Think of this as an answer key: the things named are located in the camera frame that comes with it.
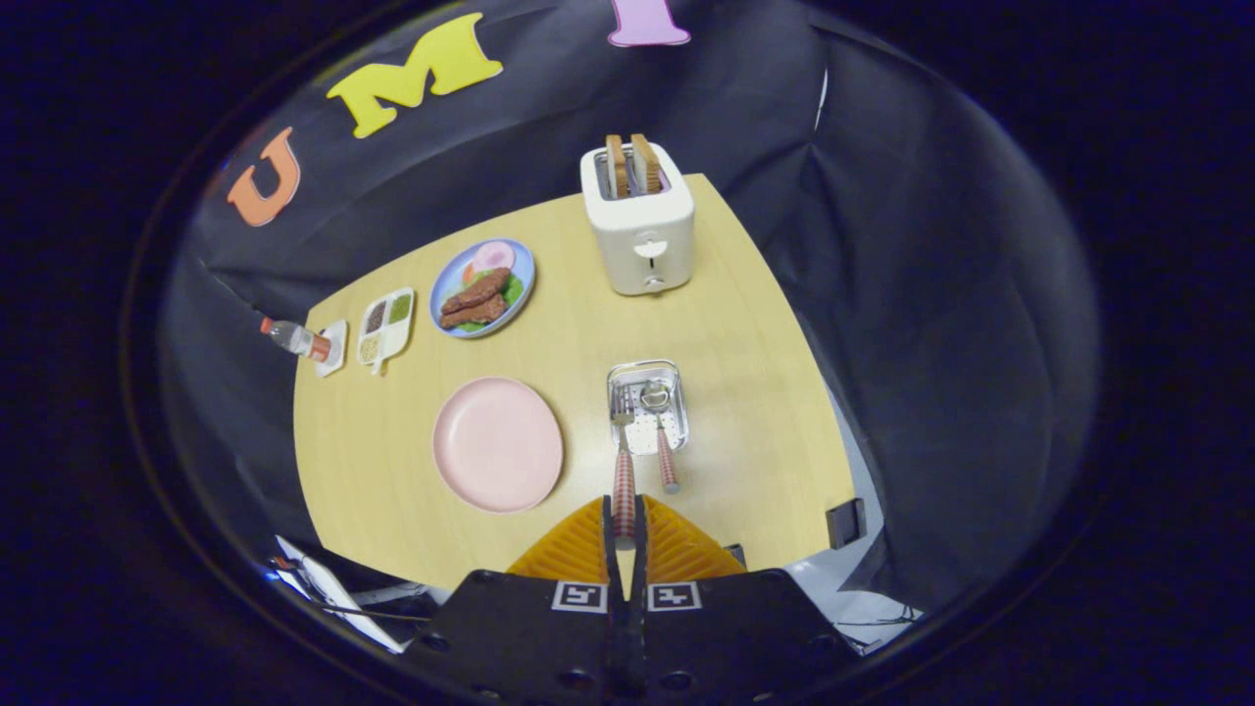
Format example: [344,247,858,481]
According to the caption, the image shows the spoon with checked handle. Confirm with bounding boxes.
[640,380,681,495]

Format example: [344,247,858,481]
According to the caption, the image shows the white divided condiment tray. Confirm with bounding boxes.
[356,286,416,376]

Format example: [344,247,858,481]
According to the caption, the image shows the pink plate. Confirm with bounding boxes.
[432,377,565,515]

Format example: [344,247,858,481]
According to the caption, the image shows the white toaster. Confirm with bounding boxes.
[580,144,696,296]

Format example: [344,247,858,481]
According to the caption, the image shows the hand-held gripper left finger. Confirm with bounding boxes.
[407,495,628,706]

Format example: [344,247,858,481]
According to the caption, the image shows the fork with checked handle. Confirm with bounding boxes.
[610,385,638,541]

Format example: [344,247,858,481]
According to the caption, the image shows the clear bottle with red label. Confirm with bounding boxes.
[260,317,332,363]

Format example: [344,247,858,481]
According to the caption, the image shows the brown sausage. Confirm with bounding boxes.
[441,268,512,315]
[439,294,509,329]

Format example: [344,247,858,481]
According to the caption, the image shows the metal mesh basket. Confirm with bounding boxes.
[606,359,690,458]

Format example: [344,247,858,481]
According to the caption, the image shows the black backdrop cloth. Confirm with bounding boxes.
[157,0,1099,629]

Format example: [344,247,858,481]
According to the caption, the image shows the black table clamp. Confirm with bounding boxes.
[826,498,868,549]

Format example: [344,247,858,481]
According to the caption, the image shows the blue plate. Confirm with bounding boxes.
[429,238,536,339]

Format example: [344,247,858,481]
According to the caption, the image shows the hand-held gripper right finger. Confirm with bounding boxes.
[627,495,854,706]

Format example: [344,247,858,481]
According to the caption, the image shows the white square coaster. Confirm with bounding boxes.
[314,319,349,378]

